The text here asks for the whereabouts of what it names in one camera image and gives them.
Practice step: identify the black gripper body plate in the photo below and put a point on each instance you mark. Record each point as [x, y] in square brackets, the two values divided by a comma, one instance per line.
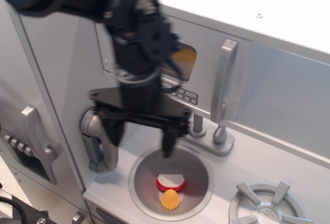
[147, 105]

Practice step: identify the white toy kitchen cabinet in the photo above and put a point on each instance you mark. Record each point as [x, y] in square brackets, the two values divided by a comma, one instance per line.
[281, 130]

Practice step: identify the yellow toy banana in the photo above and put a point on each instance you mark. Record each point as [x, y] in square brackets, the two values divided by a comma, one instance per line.
[185, 55]

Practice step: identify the red white toy food slice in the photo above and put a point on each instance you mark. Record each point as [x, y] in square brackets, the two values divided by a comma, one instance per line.
[170, 181]

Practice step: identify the yellow toy corn piece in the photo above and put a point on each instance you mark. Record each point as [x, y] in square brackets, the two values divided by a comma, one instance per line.
[170, 200]

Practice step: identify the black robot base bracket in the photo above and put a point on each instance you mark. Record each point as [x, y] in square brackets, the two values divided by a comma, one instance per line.
[13, 210]

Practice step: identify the grey toy microwave door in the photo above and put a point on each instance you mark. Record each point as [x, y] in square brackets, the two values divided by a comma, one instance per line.
[214, 82]

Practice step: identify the grey fridge door handle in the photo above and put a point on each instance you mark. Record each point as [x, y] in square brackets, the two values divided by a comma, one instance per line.
[30, 121]

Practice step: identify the grey toy stove burner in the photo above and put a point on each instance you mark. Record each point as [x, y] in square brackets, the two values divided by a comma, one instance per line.
[265, 203]

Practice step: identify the grey toy faucet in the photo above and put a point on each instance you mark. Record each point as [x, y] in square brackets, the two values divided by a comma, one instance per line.
[210, 137]

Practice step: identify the grey toy ice dispenser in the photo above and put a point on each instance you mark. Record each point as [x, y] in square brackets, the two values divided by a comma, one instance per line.
[26, 157]

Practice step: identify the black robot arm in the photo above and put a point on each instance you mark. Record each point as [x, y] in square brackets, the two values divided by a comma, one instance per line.
[143, 43]

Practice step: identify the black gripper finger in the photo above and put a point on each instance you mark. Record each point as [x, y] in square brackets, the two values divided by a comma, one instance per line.
[114, 129]
[168, 142]

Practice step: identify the round metal sink bowl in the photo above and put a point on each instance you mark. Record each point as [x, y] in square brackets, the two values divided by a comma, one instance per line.
[185, 161]

